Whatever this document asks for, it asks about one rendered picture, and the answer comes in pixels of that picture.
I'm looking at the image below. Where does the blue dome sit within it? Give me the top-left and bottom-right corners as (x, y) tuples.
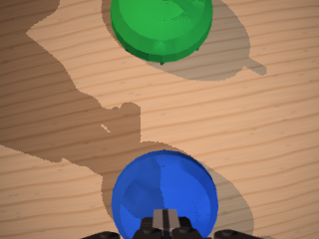
(112, 149), (218, 239)

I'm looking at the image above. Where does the green bell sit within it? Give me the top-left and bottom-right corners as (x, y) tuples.
(111, 0), (212, 65)

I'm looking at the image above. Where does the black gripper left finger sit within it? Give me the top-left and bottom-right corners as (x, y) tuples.
(81, 209), (166, 239)

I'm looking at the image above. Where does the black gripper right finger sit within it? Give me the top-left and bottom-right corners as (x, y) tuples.
(165, 209), (263, 239)

